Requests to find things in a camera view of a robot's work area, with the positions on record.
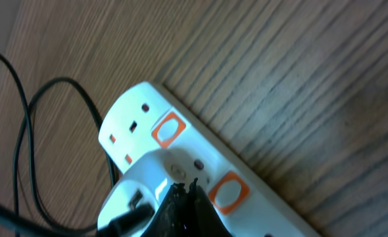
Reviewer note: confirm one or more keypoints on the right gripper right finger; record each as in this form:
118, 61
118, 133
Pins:
203, 218

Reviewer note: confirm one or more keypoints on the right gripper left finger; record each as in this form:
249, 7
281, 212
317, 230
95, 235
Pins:
169, 219

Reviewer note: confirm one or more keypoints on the white charger plug adapter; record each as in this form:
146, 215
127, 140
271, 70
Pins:
133, 202

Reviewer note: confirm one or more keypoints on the white power strip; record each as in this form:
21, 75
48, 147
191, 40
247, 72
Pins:
147, 117

